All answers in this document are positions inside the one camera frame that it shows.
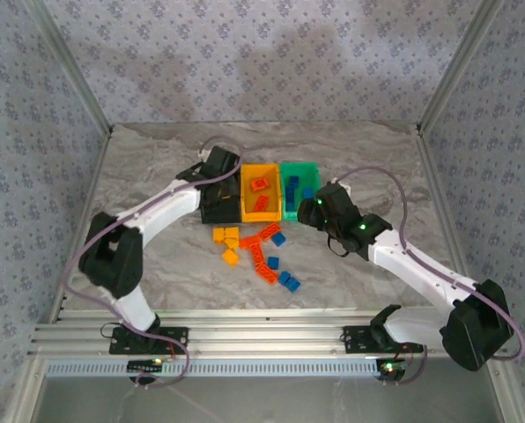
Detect yellow long lego brick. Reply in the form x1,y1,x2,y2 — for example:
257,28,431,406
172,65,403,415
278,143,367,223
212,226,240,244

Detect green plastic bin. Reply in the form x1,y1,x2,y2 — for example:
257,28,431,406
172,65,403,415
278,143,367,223
279,161,324,222

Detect yellow-orange plastic bin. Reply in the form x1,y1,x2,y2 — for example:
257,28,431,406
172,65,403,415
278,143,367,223
239,162,285,224

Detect black plastic bin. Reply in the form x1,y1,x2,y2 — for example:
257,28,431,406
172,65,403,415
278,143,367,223
199,193,242,224

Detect small circuit board green light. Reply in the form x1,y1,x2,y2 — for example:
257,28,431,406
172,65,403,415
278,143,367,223
128,359,165,374
375,359,407,382

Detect black strap loop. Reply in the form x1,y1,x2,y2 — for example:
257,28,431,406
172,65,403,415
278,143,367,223
326,235,351,259

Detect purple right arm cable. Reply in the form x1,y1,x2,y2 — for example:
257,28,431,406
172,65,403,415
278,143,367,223
332,166,525,387

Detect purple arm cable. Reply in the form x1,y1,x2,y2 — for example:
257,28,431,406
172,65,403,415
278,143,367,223
332,166,525,387
63,136,246,391

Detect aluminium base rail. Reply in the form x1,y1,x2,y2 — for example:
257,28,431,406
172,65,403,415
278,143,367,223
29,308,510,356

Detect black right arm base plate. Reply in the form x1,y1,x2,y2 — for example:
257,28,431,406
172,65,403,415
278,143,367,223
342,324,425,353

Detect aluminium table side rail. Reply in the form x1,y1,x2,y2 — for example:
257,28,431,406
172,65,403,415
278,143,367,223
46,130,115,325

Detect grey slotted cable duct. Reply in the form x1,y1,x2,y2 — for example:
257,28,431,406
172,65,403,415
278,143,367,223
44,357,404,379

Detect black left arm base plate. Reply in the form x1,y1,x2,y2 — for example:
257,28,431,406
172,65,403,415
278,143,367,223
108,325,189,355

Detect aluminium frame post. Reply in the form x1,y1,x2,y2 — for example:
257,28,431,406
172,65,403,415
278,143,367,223
416,0,507,134
24,0,115,134

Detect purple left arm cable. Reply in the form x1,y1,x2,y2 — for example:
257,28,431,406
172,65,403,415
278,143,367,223
63,136,246,391

